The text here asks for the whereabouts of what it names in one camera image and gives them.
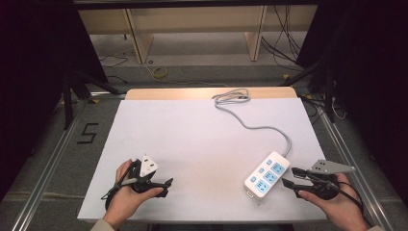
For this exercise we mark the black curtain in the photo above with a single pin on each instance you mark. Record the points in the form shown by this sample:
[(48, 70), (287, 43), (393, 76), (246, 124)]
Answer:
[(32, 80), (372, 80)]

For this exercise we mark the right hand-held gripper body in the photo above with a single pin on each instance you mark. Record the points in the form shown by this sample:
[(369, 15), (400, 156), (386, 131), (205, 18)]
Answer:
[(324, 179)]

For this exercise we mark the aluminium floor rail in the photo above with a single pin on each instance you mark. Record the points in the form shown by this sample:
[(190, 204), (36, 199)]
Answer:
[(352, 163), (48, 166)]

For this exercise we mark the person's left hand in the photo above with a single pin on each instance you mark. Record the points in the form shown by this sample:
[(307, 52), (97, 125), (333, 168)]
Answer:
[(126, 200)]

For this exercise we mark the yellow tape roll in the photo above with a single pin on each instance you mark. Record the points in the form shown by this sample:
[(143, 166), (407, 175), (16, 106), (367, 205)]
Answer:
[(159, 72)]

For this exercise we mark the white power strip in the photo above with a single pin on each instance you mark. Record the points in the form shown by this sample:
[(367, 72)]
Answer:
[(267, 175)]

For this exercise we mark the black metal stand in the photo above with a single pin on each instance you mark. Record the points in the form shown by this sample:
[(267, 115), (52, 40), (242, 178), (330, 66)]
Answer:
[(80, 93), (320, 83)]

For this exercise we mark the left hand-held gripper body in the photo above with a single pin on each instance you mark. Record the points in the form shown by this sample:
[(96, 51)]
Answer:
[(143, 179)]

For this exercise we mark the white table cover sheet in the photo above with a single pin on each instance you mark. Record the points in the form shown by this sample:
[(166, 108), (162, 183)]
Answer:
[(198, 150)]

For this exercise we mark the light wooden bench frame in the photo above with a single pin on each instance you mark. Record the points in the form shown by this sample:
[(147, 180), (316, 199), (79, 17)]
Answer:
[(198, 19)]

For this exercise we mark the person's right hand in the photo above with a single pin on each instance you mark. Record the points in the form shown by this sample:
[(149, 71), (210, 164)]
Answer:
[(338, 208)]

